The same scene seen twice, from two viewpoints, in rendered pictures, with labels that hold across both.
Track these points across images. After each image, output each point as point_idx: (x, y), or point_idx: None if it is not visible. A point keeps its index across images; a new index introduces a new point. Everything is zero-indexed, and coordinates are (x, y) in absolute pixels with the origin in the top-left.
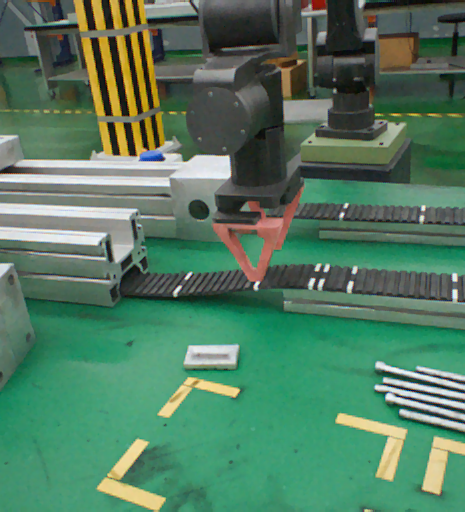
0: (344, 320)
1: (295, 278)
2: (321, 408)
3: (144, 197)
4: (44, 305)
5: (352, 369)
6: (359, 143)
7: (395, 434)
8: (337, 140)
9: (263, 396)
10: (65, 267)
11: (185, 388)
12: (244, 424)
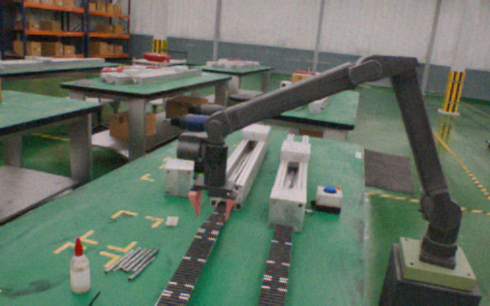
0: None
1: (206, 227)
2: (140, 239)
3: None
4: None
5: (160, 246)
6: (410, 256)
7: (124, 250)
8: (414, 249)
9: (149, 230)
10: None
11: (158, 219)
12: (137, 228)
